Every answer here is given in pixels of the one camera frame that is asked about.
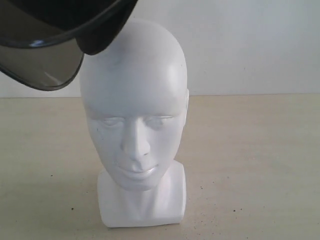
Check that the white mannequin head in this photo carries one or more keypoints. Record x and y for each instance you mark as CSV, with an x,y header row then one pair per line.
x,y
135,97

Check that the black helmet with tinted visor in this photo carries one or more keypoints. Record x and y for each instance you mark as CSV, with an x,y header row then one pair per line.
x,y
43,42

